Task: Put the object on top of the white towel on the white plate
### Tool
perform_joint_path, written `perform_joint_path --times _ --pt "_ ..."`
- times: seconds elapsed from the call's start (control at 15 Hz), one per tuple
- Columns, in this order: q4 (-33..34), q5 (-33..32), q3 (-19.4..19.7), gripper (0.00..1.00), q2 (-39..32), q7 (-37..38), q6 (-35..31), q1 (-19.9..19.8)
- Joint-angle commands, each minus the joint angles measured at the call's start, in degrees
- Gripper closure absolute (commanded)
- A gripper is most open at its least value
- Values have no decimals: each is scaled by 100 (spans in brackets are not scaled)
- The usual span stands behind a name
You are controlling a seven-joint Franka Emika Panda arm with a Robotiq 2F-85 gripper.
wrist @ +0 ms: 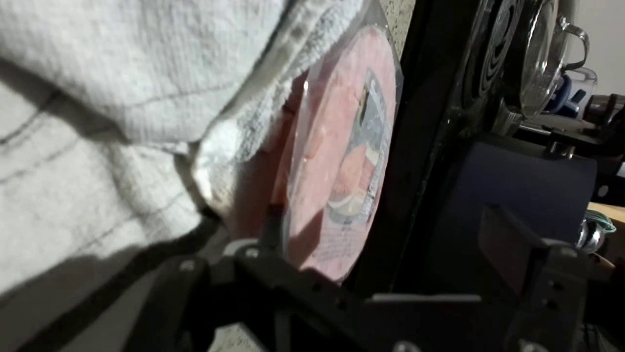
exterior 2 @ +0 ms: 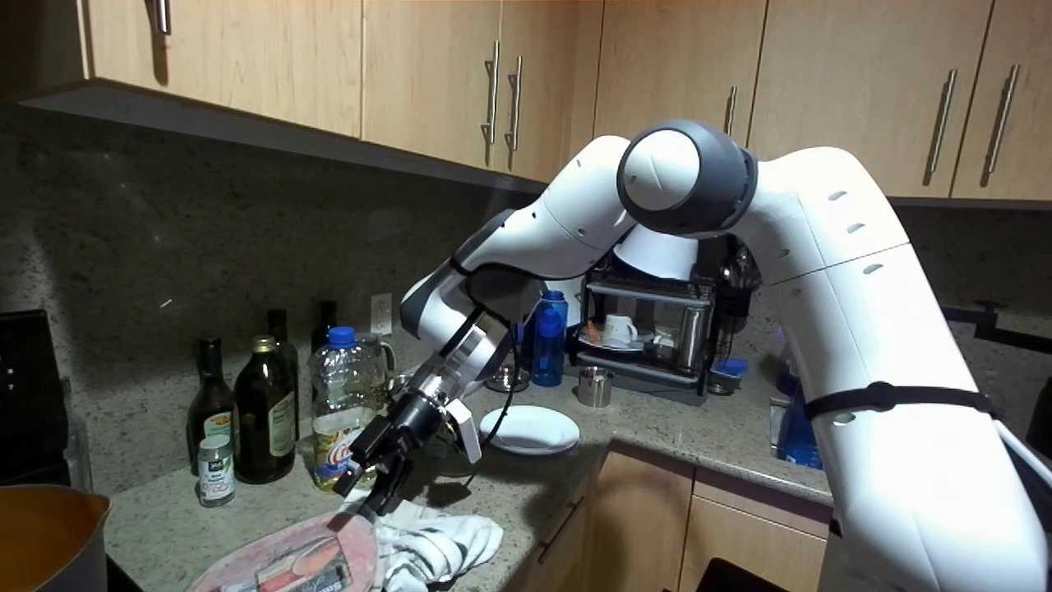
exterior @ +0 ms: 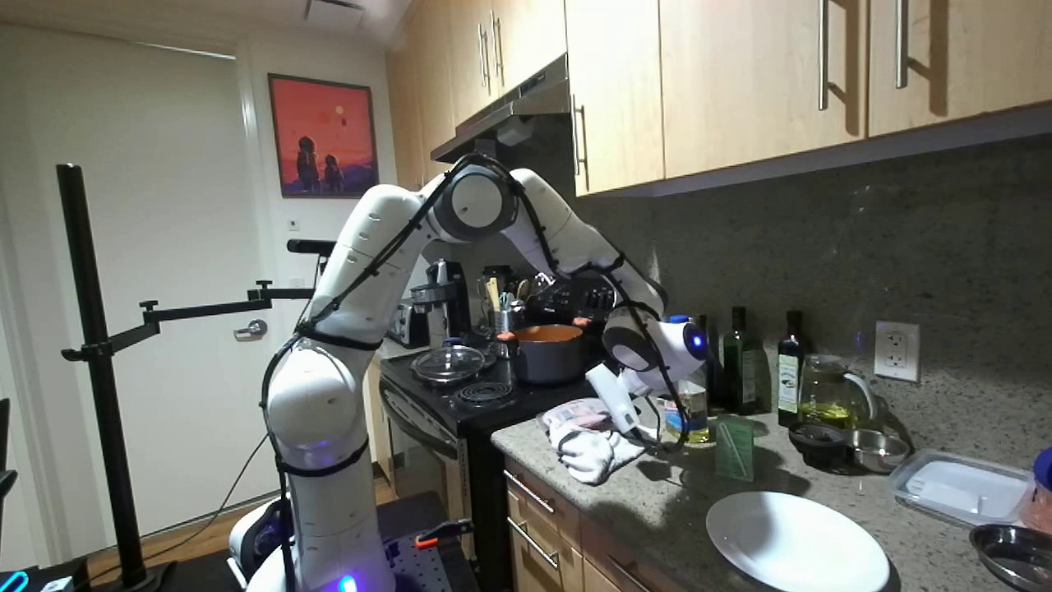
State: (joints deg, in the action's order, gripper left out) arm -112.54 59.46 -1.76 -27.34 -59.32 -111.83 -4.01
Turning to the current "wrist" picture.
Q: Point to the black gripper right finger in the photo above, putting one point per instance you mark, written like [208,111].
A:
[552,294]

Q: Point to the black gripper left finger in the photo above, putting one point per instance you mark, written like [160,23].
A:
[175,306]

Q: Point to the pink sliced ham package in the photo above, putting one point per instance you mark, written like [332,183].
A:
[337,163]

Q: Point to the white striped towel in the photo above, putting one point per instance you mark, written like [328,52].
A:
[97,99]

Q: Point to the black stove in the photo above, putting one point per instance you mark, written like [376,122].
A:
[519,189]

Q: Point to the glass pot lid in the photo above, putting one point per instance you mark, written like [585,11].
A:
[539,52]

